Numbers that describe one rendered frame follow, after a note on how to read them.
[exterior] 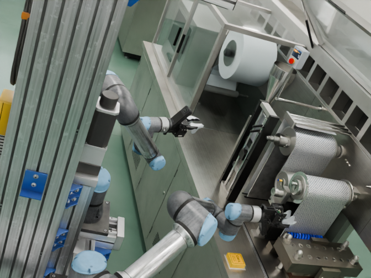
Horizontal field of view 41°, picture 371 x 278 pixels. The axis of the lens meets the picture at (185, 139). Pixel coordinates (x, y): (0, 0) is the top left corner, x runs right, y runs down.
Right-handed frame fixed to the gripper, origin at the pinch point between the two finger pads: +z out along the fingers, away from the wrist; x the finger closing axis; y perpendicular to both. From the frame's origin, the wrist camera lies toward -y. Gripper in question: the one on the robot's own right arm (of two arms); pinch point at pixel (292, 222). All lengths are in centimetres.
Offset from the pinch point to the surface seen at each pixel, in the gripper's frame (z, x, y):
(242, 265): -24.4, -13.4, -16.7
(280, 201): -6.1, 7.8, 5.4
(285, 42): 16, 102, 50
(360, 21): -6, 22, 91
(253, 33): -7, 102, 50
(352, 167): 30.1, 17.1, 24.7
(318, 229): 16.1, -0.3, -2.1
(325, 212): 13.7, -0.2, 8.5
